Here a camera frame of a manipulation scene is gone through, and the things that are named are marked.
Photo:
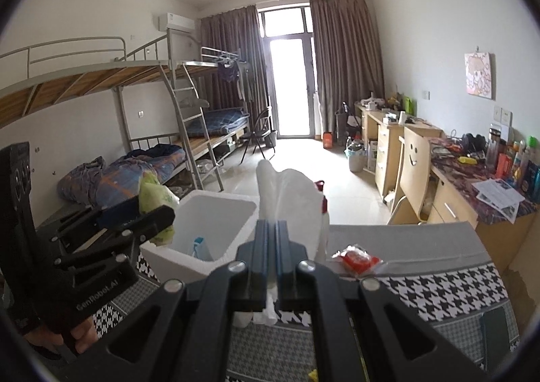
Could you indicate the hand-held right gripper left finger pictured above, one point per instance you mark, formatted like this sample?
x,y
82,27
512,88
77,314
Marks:
x,y
263,247

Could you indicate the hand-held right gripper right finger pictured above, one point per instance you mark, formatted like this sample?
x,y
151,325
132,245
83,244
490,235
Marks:
x,y
284,255

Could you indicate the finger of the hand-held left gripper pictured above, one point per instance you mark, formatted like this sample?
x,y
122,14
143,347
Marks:
x,y
156,221
120,207

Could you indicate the green plastic bag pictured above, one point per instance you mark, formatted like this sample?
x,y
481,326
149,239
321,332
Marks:
x,y
156,196

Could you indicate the blue face mask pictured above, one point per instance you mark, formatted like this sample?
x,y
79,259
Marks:
x,y
201,247

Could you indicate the white foam box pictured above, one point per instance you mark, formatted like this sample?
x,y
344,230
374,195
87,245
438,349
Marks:
x,y
219,213

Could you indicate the white paper towel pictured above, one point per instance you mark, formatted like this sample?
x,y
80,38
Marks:
x,y
291,196

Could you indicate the person's left hand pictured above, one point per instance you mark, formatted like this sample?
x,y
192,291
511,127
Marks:
x,y
82,335

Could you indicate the blue patterned quilt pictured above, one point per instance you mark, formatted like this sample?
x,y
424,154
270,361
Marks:
x,y
118,175

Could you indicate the white pump bottle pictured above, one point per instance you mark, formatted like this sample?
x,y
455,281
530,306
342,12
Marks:
x,y
324,204

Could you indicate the red snack packet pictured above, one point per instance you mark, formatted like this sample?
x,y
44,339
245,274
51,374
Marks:
x,y
358,259

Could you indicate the black folding chair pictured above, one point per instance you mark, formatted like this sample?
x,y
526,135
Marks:
x,y
259,133

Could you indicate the blue checked quilt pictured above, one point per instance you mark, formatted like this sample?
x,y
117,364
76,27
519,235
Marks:
x,y
219,120

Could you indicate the white bucket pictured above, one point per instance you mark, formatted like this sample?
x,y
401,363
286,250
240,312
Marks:
x,y
355,158

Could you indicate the metal bunk bed with ladder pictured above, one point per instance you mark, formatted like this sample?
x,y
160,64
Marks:
x,y
84,78

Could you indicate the wooden desk with drawers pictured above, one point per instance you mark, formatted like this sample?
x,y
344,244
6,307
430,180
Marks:
x,y
386,154

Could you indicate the black folding trolley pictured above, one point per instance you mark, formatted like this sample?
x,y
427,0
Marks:
x,y
344,124

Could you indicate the wooden chair with smiley face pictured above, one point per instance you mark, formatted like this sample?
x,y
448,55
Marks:
x,y
413,166

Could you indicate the glass balcony door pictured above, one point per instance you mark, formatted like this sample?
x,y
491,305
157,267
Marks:
x,y
291,86

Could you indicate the houndstooth tablecloth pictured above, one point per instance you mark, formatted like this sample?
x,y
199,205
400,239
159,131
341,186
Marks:
x,y
443,293

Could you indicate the hanging dark clothes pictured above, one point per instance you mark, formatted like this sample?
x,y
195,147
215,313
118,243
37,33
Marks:
x,y
232,74

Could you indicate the white air conditioner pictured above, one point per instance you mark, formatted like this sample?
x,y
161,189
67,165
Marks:
x,y
177,22

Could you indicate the green box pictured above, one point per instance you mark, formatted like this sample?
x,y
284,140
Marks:
x,y
409,105

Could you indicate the brown curtain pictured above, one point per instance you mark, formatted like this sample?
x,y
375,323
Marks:
x,y
228,40
346,65

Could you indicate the wooden desk with patterned cover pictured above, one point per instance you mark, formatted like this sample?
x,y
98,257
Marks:
x,y
485,234

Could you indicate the small yellow object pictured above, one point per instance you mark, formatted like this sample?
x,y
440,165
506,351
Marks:
x,y
466,160

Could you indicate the printed papers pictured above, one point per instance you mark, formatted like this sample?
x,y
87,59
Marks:
x,y
498,198

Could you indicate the black headphones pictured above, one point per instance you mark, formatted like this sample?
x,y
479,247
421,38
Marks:
x,y
474,142

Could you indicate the black phone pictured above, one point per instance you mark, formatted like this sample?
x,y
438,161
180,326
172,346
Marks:
x,y
498,331

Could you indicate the cluster of toiletry bottles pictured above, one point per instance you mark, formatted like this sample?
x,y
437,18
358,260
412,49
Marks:
x,y
514,162

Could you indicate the pink wall poster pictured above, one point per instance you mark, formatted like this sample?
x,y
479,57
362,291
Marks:
x,y
479,76

